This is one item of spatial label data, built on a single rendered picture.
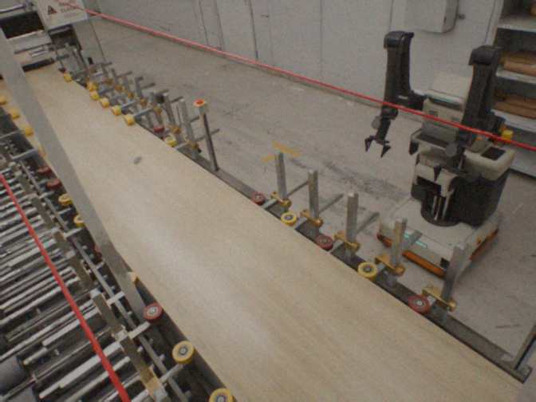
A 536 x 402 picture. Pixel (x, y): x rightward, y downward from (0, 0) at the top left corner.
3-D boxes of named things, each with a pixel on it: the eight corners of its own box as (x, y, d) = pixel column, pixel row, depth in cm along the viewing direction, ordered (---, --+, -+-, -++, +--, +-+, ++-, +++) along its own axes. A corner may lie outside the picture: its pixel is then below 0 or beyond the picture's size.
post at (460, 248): (437, 314, 171) (459, 238, 141) (444, 319, 169) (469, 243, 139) (433, 319, 169) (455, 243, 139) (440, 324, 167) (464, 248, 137)
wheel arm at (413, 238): (415, 234, 193) (416, 228, 190) (421, 238, 191) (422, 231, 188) (360, 285, 173) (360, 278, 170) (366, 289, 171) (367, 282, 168)
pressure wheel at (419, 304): (429, 318, 157) (434, 301, 150) (419, 331, 153) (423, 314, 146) (411, 307, 162) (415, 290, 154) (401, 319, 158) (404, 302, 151)
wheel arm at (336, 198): (339, 196, 225) (339, 191, 222) (343, 199, 223) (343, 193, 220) (285, 234, 205) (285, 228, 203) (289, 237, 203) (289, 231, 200)
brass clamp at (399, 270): (380, 257, 184) (381, 250, 181) (405, 272, 176) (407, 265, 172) (372, 264, 181) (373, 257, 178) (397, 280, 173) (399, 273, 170)
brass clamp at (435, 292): (427, 288, 169) (430, 281, 166) (457, 306, 161) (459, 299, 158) (419, 297, 167) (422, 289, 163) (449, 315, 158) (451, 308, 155)
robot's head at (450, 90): (443, 81, 213) (437, 68, 202) (481, 91, 200) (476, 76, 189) (430, 104, 215) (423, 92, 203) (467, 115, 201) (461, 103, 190)
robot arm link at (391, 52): (409, 34, 183) (389, 32, 190) (402, 38, 180) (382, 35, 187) (400, 116, 209) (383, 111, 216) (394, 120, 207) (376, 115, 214)
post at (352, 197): (349, 259, 204) (352, 189, 174) (354, 263, 202) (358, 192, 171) (344, 263, 202) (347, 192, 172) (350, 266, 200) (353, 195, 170)
